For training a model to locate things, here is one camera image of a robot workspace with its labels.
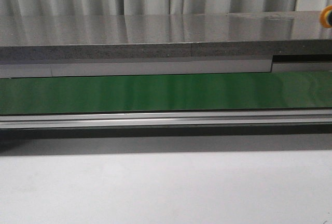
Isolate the green conveyor belt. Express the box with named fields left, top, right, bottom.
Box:
left=1, top=72, right=331, bottom=115

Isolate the aluminium conveyor frame rail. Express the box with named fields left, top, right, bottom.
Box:
left=1, top=109, right=331, bottom=130

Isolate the grey stone countertop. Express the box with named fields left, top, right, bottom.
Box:
left=1, top=11, right=331, bottom=64

